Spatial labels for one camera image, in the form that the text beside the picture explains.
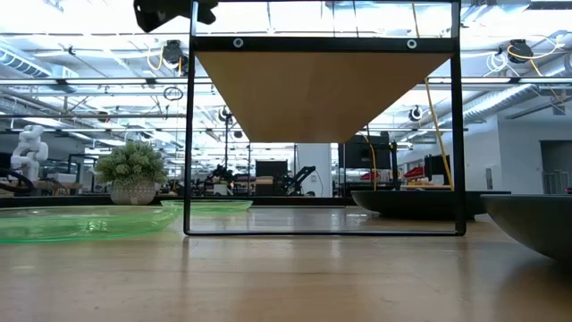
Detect green transparent plate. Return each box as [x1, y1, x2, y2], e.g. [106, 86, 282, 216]
[159, 199, 254, 214]
[0, 204, 183, 245]

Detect dark green plate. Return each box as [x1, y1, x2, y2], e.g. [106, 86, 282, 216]
[350, 190, 513, 222]
[480, 192, 572, 261]

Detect green potted plant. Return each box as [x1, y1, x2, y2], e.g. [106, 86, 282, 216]
[94, 140, 169, 207]

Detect white humanoid robot figure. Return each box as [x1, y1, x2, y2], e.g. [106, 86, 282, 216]
[9, 123, 50, 182]

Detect black monitor on stand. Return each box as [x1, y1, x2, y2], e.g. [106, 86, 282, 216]
[337, 131, 400, 198]

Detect wooden shelf black metal frame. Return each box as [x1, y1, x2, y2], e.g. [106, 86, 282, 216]
[182, 0, 467, 237]

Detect black aluminium table frame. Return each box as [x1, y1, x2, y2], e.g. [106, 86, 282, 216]
[0, 194, 357, 208]

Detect yellow cable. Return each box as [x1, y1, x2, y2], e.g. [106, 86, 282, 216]
[423, 77, 456, 192]

